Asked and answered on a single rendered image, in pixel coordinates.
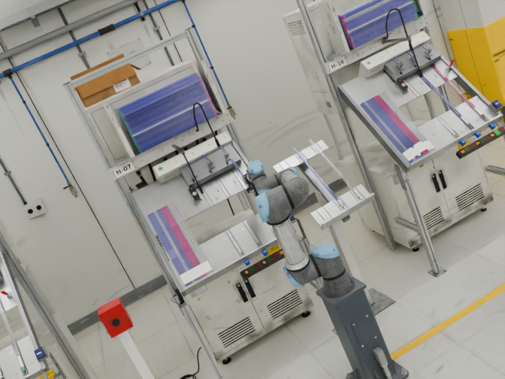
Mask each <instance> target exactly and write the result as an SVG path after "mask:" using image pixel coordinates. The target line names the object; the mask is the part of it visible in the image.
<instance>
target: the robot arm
mask: <svg viewBox="0 0 505 379"><path fill-rule="evenodd" d="M246 172H247V173H246V174H245V175H243V181H244V182H245V183H246V186H247V189H246V191H247V192H248V193H253V190H254V191H255V193H256V207H257V209H258V212H259V216H260V218H261V220H262V222H263V223H267V224H268V225H269V226H272V229H273V231H274V234H275V235H276V237H277V240H278V242H279V244H280V247H281V249H282V251H283V254H284V256H285V258H286V260H285V265H284V266H283V270H284V272H285V273H286V276H287V278H288V279H289V281H290V282H291V284H292V286H294V287H300V286H303V285H305V284H306V283H309V282H311V281H312V280H315V279H317V278H319V277H322V279H323V288H324V292H325V294H326V296H327V297H330V298H337V297H341V296H344V295H346V294H348V293H350V292H351V291H352V290H353V289H354V287H355V281H354V279H353V278H352V276H351V275H350V274H349V273H348V272H347V271H346V269H345V267H344V264H343V262H342V259H341V258H340V253H339V252H338V250H337V248H336V247H335V246H334V245H333V244H320V245H317V246H315V247H314V248H313V249H312V251H311V254H310V255H307V254H306V253H305V252H303V250H302V249H301V245H300V243H299V241H298V238H297V236H296V234H295V230H294V229H293V226H292V223H291V221H290V219H289V218H290V216H291V212H290V211H291V210H293V209H295V208H297V207H299V206H300V205H301V204H303V203H304V201H305V200H306V198H307V197H308V195H309V191H310V188H309V185H308V182H306V181H305V179H303V178H302V177H299V174H298V172H297V170H296V168H295V167H294V166H292V167H289V168H286V169H284V170H282V171H280V172H277V173H276V174H273V175H271V176H269V177H267V176H266V174H265V171H264V166H263V164H262V162H261V161H259V160H257V159H255V160H253V161H251V162H250V163H249V165H248V168H247V170H246ZM244 176H245V177H244ZM244 179H245V180H244Z"/></svg>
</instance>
